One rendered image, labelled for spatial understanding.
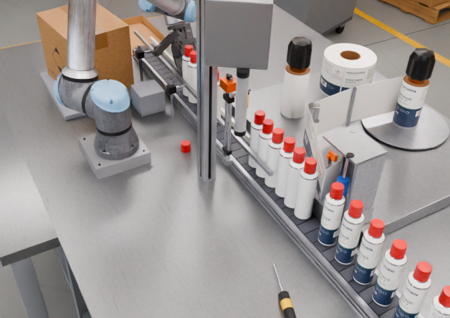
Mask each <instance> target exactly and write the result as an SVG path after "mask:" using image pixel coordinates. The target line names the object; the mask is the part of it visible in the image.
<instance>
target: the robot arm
mask: <svg viewBox="0 0 450 318"><path fill-rule="evenodd" d="M138 4H139V7H140V8H141V10H142V11H144V12H149V13H152V12H156V13H160V14H163V15H164V18H165V23H166V26H168V27H167V29H168V30H173V32H170V33H169V34H168V35H167V36H166V37H165V38H164V40H163V41H162V42H161V43H160V44H159V45H158V46H155V47H154V49H153V51H152V52H151V53H152V54H153V55H154V56H160V55H161V54H162V53H163V52H164V51H165V50H166V48H167V47H168V46H169V45H170V44H171V52H172V54H173V59H174V62H175V65H176V67H177V69H178V71H179V73H180V74H181V77H183V74H182V56H183V55H184V46H186V45H192V46H193V47H194V51H197V48H196V38H195V37H194V36H193V33H192V28H191V24H190V23H193V22H195V21H196V1H193V0H138ZM185 21H187V22H190V23H184V22H185ZM95 31H96V0H68V27H67V66H66V67H64V68H63V69H62V73H60V74H59V75H58V77H57V80H56V81H55V83H54V94H55V97H56V99H57V101H58V102H59V103H60V104H62V105H64V106H65V107H66V108H69V109H71V110H75V111H77V112H80V113H82V114H85V115H86V116H89V117H92V118H94V119H95V122H96V134H95V138H94V151H95V153H96V154H97V155H98V156H99V157H102V158H103V159H108V160H120V159H125V158H127V157H130V156H131V155H133V154H135V153H136V152H137V150H138V148H139V138H138V136H137V134H136V132H135V130H134V128H133V126H132V120H131V108H130V97H129V93H128V90H127V88H126V87H125V85H124V84H122V83H120V82H118V81H116V80H99V81H98V71H97V70H96V69H95V68H94V49H95Z"/></svg>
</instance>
